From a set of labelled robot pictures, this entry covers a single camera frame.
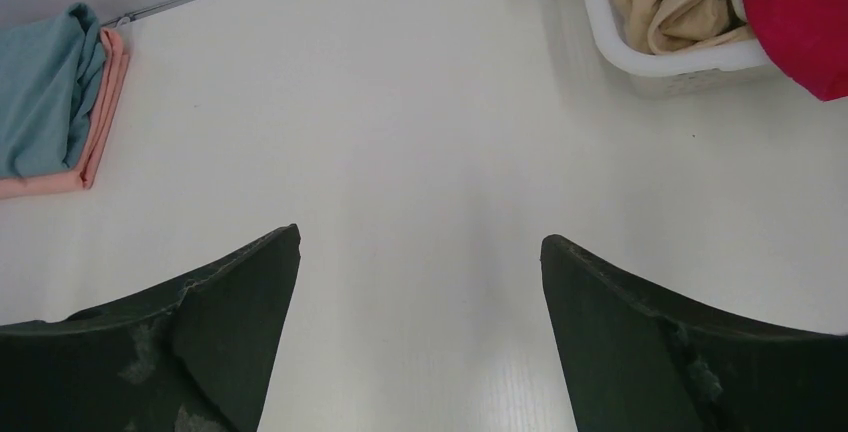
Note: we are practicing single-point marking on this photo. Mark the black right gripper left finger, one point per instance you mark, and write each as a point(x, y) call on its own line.
point(193, 353)

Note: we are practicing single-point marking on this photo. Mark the folded teal t-shirt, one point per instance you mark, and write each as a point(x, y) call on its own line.
point(51, 71)

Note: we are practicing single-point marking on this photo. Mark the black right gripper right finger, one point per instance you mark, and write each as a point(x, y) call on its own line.
point(637, 356)

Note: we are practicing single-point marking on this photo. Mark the white plastic laundry basket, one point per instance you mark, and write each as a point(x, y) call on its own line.
point(679, 73)

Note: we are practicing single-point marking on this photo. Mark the folded pink t-shirt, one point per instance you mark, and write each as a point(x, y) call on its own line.
point(82, 175)

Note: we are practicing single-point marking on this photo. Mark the red t-shirt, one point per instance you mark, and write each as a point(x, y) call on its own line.
point(806, 40)

